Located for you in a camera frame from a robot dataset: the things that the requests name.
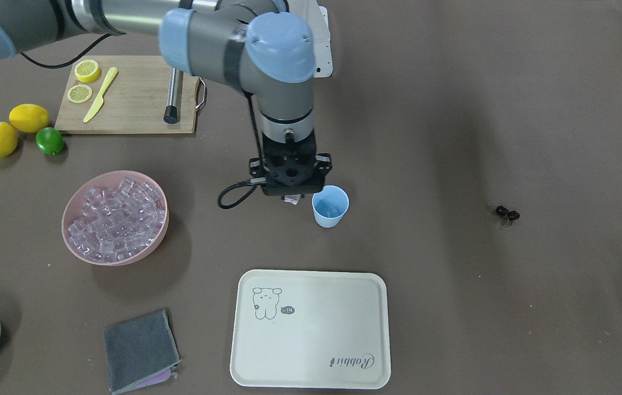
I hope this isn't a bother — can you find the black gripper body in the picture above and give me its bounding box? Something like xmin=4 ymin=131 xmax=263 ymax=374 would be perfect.
xmin=249 ymin=132 xmax=332 ymax=196

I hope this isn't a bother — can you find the single clear ice cube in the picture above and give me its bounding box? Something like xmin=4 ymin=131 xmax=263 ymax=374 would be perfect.
xmin=282 ymin=194 xmax=303 ymax=205

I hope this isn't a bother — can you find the dark cherries pair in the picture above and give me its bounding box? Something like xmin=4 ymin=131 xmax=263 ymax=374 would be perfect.
xmin=494 ymin=205 xmax=520 ymax=229

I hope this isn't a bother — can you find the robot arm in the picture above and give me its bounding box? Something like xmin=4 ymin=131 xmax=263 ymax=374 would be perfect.
xmin=0 ymin=1 xmax=332 ymax=196

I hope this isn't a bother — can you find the light blue plastic cup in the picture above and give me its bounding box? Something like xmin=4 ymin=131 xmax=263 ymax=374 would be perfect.
xmin=312 ymin=185 xmax=349 ymax=228

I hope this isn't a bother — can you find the clear ice cubes pile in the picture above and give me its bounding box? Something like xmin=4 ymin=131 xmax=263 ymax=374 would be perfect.
xmin=67 ymin=177 xmax=166 ymax=261

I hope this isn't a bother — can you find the cream plastic tray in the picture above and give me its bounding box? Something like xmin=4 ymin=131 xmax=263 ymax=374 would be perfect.
xmin=230 ymin=269 xmax=391 ymax=390

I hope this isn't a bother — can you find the pink bowl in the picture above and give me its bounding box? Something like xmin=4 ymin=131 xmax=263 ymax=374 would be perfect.
xmin=61 ymin=171 xmax=169 ymax=266

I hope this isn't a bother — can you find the wooden cutting board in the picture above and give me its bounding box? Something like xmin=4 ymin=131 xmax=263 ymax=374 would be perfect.
xmin=54 ymin=55 xmax=207 ymax=134

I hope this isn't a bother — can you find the yellow lemon wedge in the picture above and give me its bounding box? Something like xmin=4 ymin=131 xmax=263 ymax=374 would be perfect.
xmin=82 ymin=67 xmax=118 ymax=123

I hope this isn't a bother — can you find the lemon half slice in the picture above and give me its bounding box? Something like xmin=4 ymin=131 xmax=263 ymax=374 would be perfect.
xmin=73 ymin=59 xmax=101 ymax=83
xmin=66 ymin=83 xmax=93 ymax=104

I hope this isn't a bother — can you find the grey folded cloth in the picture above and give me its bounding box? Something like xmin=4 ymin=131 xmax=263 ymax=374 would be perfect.
xmin=103 ymin=308 xmax=181 ymax=394

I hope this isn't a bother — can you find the green lime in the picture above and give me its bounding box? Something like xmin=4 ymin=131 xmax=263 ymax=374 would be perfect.
xmin=35 ymin=127 xmax=65 ymax=155

